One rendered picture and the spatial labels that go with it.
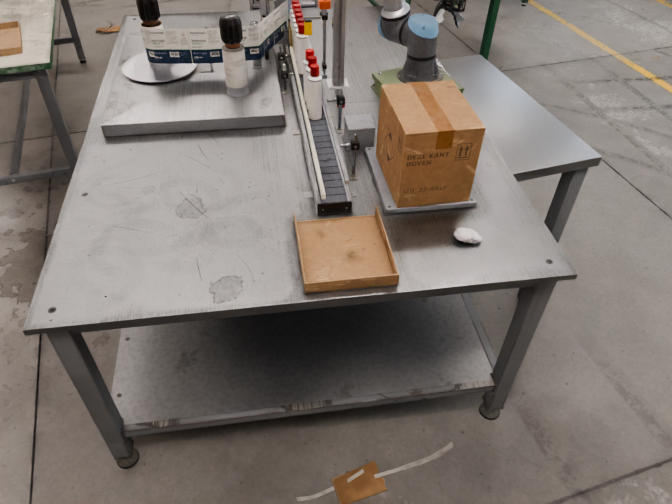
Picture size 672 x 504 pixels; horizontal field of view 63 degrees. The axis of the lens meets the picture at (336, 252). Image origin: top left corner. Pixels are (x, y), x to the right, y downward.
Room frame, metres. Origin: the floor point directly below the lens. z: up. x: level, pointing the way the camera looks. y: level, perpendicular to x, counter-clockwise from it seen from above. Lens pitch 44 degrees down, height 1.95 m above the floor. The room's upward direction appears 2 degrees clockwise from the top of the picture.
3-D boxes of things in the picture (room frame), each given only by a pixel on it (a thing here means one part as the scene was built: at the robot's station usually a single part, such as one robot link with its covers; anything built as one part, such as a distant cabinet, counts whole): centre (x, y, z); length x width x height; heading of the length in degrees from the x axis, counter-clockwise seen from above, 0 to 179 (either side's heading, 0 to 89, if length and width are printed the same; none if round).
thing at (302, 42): (2.22, 0.16, 0.98); 0.05 x 0.05 x 0.20
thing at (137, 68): (2.23, 0.77, 0.89); 0.31 x 0.31 x 0.01
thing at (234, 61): (2.04, 0.41, 1.03); 0.09 x 0.09 x 0.30
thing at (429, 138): (1.53, -0.28, 0.99); 0.30 x 0.24 x 0.27; 11
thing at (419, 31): (2.17, -0.31, 1.07); 0.13 x 0.12 x 0.14; 41
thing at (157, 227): (2.02, 0.22, 0.82); 2.10 x 1.50 x 0.02; 10
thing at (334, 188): (2.16, 0.15, 0.86); 1.65 x 0.08 x 0.04; 10
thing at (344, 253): (1.18, -0.02, 0.85); 0.30 x 0.26 x 0.04; 10
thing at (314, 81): (1.85, 0.09, 0.98); 0.05 x 0.05 x 0.20
